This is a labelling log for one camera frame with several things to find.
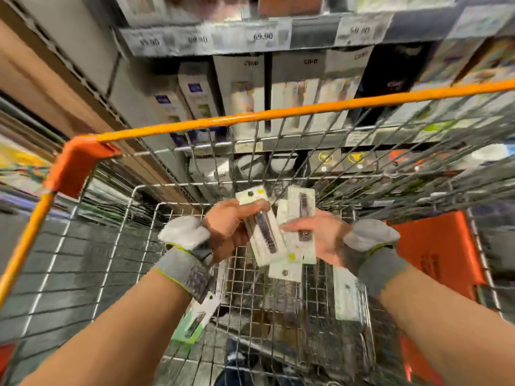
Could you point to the wooden post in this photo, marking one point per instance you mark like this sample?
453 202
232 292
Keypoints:
56 84

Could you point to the person's left forearm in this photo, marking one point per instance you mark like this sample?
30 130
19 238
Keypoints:
104 341

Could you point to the person's right forearm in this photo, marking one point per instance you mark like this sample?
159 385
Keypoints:
451 333

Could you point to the person's right hand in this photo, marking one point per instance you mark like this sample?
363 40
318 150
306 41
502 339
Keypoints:
326 237

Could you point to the person's left hand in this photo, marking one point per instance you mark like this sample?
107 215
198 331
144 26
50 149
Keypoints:
225 229

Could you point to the small white product box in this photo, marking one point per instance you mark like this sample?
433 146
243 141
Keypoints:
240 92

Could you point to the person's blue jeans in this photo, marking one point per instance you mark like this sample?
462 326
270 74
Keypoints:
241 370

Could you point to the large white product box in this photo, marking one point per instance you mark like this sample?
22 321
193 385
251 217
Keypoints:
314 84

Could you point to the grey kitchenware shelf unit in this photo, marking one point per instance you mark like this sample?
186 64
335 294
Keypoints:
201 36

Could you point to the grey wrist tracker band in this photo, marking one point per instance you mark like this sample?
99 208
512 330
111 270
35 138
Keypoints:
183 265
378 261

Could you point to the pile of packets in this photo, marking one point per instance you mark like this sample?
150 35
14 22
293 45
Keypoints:
348 293

